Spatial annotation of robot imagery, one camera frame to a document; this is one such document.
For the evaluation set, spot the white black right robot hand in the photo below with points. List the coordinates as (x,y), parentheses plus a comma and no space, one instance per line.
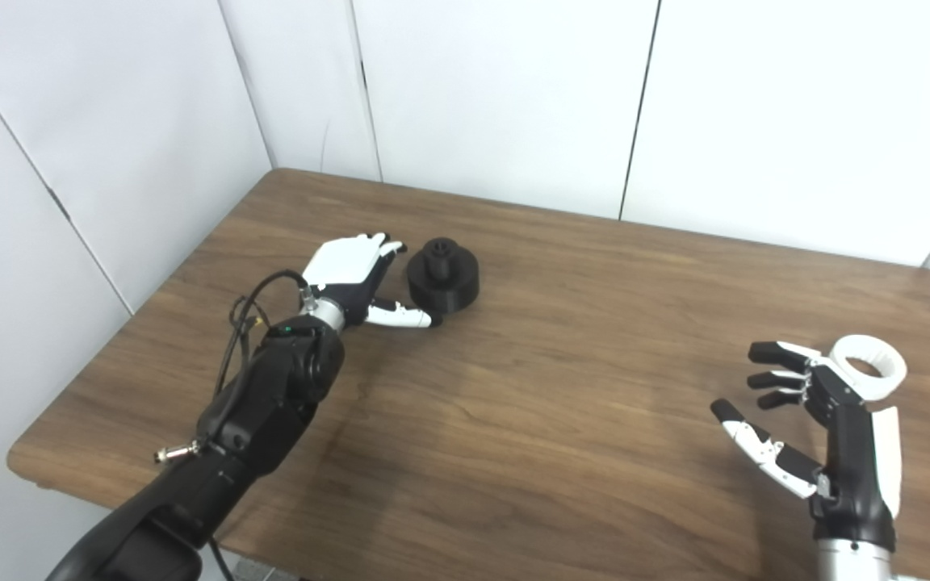
(856,468)

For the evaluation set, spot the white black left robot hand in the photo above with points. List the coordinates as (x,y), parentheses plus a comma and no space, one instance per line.
(344,262)

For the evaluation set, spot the round black stepped part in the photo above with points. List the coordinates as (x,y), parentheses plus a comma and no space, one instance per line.
(453,286)

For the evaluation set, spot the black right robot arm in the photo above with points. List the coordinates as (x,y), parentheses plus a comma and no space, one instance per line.
(852,565)

